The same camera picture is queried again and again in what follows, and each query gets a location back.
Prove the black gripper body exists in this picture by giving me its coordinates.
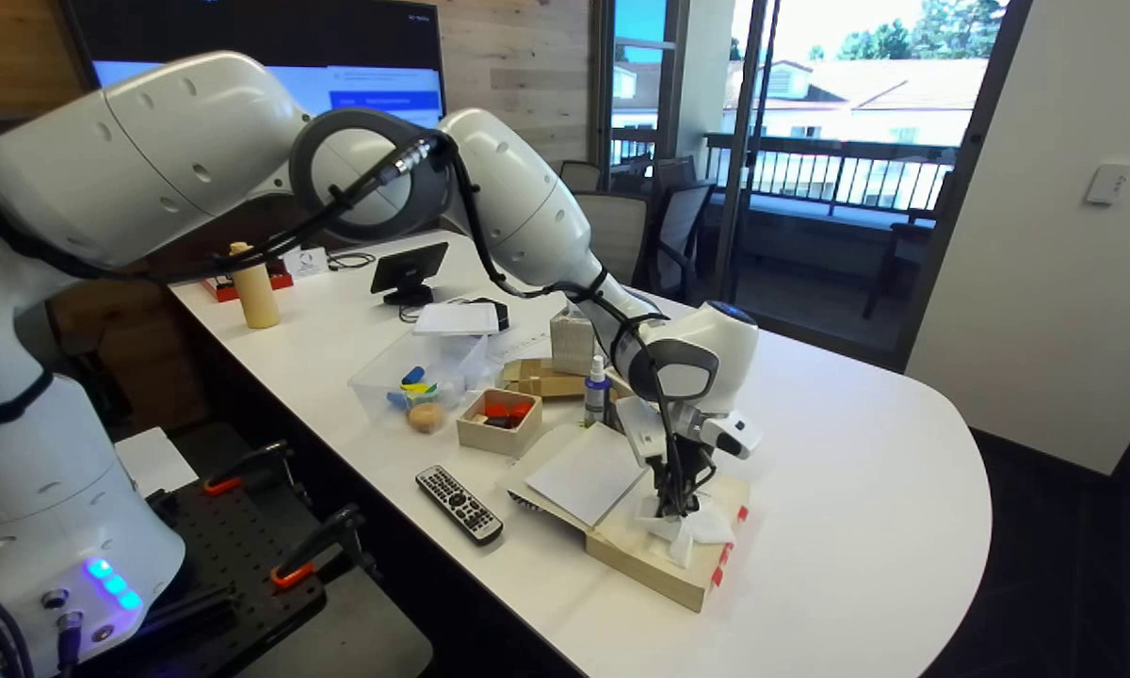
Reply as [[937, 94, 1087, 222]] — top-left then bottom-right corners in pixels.
[[648, 403, 718, 491]]

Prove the white paper sheet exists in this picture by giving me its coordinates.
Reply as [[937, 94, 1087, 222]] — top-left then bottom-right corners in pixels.
[[520, 424, 653, 526]]

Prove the small clear bottle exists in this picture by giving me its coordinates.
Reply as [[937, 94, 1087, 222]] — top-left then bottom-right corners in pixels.
[[581, 355, 619, 429]]

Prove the grey tissue box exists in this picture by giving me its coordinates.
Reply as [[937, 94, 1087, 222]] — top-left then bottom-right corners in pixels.
[[546, 305, 598, 377]]

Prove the flat wooden tray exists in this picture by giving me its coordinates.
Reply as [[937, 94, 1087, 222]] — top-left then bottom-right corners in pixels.
[[497, 355, 593, 408]]

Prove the red toy piece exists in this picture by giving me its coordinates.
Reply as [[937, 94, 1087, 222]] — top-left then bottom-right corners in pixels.
[[484, 390, 536, 429]]

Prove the tray of red food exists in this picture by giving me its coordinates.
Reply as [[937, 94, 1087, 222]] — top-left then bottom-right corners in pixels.
[[452, 382, 551, 465]]

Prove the black remote control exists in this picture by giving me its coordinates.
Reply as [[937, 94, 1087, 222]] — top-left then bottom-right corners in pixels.
[[409, 465, 510, 551]]

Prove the grey mesh office chair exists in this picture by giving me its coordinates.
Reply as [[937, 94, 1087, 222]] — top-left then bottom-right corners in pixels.
[[575, 190, 653, 289]]

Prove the dark office chair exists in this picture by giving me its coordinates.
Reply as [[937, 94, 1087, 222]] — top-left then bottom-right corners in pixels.
[[635, 153, 718, 305]]

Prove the orange round wooden piece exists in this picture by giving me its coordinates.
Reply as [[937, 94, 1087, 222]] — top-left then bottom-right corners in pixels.
[[407, 399, 450, 437]]

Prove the white bin lid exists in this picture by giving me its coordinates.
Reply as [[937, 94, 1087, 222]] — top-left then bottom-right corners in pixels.
[[407, 298, 511, 340]]

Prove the grey office chair back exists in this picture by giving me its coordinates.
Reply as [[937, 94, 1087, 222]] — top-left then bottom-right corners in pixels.
[[555, 157, 605, 195]]

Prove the clear plastic bin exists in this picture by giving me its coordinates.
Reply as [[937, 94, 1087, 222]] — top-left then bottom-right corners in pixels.
[[345, 329, 500, 424]]

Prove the black outdoor chair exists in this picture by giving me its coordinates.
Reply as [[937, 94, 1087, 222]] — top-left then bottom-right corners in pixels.
[[861, 210, 942, 318]]

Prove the small black tablet display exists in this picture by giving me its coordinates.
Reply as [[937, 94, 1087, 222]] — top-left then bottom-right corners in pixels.
[[369, 239, 452, 311]]

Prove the balcony railing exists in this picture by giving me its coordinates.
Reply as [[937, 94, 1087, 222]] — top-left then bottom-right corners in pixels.
[[699, 129, 964, 218]]

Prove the small white device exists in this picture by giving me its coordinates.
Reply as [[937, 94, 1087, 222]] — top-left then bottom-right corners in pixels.
[[275, 241, 333, 280]]

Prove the black breadboard platform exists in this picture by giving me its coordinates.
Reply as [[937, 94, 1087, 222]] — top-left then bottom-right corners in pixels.
[[148, 424, 379, 678]]

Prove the tan bottle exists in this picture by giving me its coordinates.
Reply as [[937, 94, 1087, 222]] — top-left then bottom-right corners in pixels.
[[224, 239, 283, 333]]

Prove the red flat object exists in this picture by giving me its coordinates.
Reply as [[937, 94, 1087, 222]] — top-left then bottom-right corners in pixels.
[[202, 266, 298, 305]]

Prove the large TV monitor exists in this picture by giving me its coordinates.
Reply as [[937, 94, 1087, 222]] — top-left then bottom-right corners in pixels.
[[68, 0, 450, 129]]

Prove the white sheet beside robot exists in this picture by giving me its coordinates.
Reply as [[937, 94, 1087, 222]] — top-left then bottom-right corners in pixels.
[[111, 424, 202, 500]]

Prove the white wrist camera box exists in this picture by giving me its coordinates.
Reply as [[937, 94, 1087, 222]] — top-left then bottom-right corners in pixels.
[[692, 409, 765, 465]]

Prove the black clamp orange handle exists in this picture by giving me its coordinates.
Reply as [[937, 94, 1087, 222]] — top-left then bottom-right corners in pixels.
[[198, 437, 298, 503], [265, 503, 369, 596]]

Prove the thin dark table cable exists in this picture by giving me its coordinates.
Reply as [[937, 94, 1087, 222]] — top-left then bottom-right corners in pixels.
[[328, 245, 379, 275]]

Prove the white light switch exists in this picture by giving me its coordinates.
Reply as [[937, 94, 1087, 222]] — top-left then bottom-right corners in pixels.
[[1082, 161, 1130, 210]]

